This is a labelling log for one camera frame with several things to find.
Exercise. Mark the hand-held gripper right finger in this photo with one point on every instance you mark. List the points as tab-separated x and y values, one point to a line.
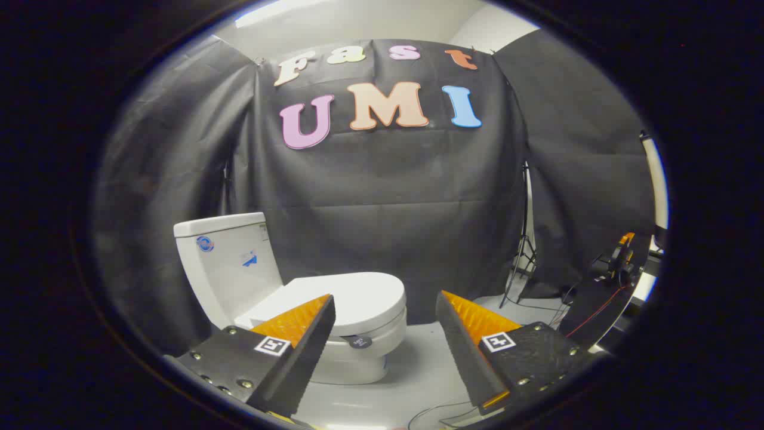
462	352

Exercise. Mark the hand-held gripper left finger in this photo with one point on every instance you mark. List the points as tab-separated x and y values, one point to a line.
301	352

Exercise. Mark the white toilet lid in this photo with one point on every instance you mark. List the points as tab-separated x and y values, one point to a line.
364	298

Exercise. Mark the white toilet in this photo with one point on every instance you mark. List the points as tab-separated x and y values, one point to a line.
230	269

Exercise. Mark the black tripod light stand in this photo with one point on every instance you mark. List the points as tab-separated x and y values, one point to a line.
524	239

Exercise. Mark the black backdrop cloth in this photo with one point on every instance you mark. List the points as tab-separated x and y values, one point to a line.
388	197

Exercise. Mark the black and orange gripper device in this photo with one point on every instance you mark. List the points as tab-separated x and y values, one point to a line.
618	260

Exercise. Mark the white light pole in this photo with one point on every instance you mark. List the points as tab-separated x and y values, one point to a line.
656	179

